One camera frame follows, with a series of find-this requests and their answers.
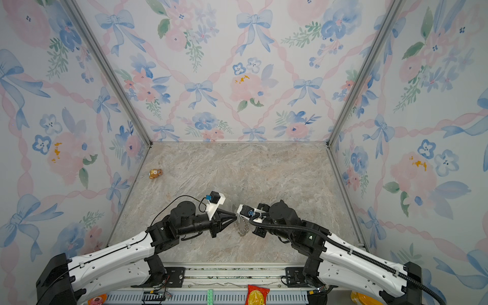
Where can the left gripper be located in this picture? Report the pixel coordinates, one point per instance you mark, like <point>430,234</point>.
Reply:
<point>218,219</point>

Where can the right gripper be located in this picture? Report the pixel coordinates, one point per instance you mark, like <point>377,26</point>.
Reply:
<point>259,230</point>

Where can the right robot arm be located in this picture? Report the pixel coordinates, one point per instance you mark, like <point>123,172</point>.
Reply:
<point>334,262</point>

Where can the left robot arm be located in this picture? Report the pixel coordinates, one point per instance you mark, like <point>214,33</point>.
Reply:
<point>135,262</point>

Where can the red yellow snack packet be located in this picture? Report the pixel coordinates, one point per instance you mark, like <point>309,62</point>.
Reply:
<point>256,295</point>

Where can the green toy brick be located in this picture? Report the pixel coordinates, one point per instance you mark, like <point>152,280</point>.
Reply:
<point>210,298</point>

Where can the small brown bear toy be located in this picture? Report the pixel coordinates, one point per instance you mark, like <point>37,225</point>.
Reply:
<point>155,173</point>

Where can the yellow lidded container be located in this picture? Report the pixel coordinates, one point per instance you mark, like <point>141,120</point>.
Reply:
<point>361,299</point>

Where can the pink orange round toy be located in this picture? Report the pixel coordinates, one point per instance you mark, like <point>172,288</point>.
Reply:
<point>99,300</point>

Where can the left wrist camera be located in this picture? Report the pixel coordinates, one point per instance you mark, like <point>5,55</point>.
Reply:
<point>215,200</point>

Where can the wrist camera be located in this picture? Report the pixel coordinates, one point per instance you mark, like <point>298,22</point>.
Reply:
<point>215,200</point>
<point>252,214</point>

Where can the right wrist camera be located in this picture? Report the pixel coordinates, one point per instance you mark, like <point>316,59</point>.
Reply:
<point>252,214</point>

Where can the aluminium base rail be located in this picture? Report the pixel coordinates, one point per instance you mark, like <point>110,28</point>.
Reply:
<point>189,285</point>

